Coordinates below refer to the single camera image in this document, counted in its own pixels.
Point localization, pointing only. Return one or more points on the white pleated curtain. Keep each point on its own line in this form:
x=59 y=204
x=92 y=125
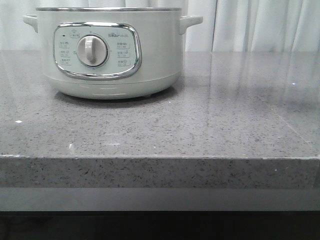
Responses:
x=228 y=25

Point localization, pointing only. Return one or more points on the pale green electric cooking pot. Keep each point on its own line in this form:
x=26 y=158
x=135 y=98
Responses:
x=109 y=53

